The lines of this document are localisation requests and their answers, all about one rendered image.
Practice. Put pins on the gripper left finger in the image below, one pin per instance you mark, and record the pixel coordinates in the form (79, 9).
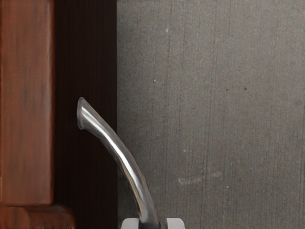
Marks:
(129, 224)

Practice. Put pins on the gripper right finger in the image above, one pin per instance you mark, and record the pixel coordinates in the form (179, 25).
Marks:
(175, 224)

